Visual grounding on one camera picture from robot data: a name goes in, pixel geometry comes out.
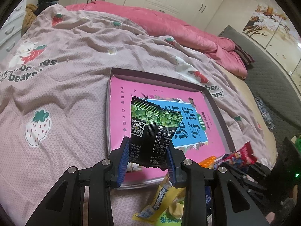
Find red snack packet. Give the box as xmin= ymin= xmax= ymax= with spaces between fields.
xmin=222 ymin=142 xmax=257 ymax=168

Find orange yellow cracker packet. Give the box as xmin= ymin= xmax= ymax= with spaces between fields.
xmin=198 ymin=156 xmax=217 ymax=169

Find light green candy bag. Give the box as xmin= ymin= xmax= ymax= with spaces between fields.
xmin=155 ymin=200 xmax=184 ymax=225

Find yellow Alpenliebe candy packet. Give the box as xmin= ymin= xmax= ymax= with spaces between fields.
xmin=132 ymin=174 xmax=185 ymax=224

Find black green pea packet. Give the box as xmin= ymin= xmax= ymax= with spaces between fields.
xmin=129 ymin=96 xmax=183 ymax=170

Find blue snack packet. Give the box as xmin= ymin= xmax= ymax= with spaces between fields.
xmin=205 ymin=186 xmax=211 ymax=210

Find dark patterned cloth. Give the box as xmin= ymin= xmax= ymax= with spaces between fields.
xmin=254 ymin=96 xmax=274 ymax=132

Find purple shallow box tray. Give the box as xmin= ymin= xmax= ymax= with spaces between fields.
xmin=105 ymin=67 xmax=237 ymax=190

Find grey headboard cushion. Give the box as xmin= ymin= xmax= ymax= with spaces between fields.
xmin=219 ymin=25 xmax=300 ymax=148

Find pink quilt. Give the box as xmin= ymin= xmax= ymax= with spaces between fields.
xmin=65 ymin=1 xmax=247 ymax=78

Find pink strawberry bed sheet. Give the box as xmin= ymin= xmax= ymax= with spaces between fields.
xmin=1 ymin=5 xmax=275 ymax=225

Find white drawer cabinet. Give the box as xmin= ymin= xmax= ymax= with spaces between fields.
xmin=0 ymin=0 xmax=27 ymax=60

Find brown knitted cloth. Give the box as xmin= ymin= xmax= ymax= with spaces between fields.
xmin=21 ymin=4 xmax=38 ymax=36

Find dark clothes pile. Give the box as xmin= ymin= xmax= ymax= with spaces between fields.
xmin=34 ymin=0 xmax=59 ymax=16

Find tree painting wall panels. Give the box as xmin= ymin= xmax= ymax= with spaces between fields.
xmin=242 ymin=4 xmax=300 ymax=89

